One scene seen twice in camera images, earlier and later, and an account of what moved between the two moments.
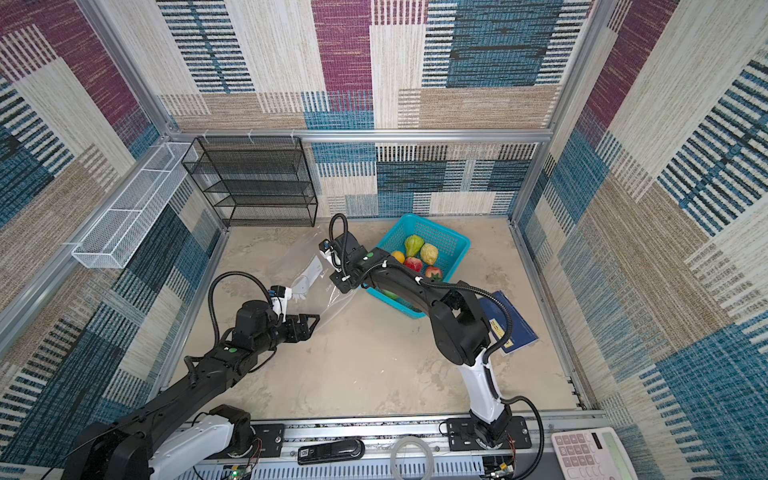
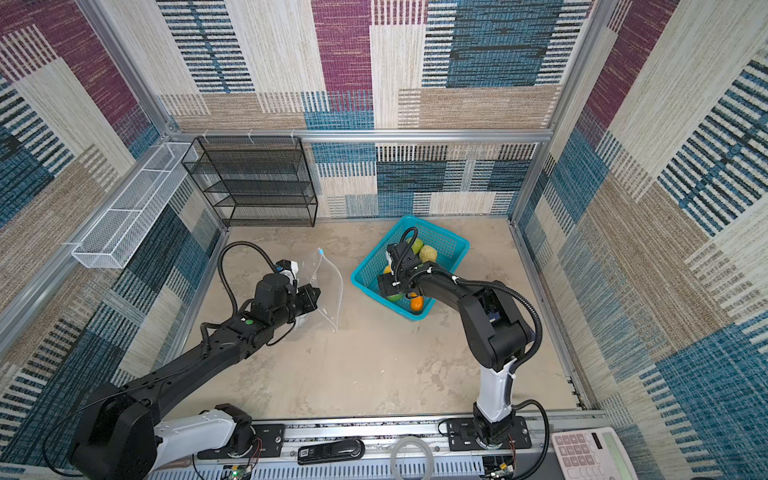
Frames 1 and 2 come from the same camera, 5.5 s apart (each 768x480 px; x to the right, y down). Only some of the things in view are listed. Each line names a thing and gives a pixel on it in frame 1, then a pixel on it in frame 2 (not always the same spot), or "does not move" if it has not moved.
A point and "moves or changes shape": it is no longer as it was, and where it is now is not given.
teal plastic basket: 450,245 does not move
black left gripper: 303,331 to 309,302
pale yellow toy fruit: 429,253 does not move
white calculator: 594,453 does not move
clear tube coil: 396,448 does not move
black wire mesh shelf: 255,181 does not move
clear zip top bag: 318,287 moves or changes shape
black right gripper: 340,283 to 386,285
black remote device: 341,450 does not move
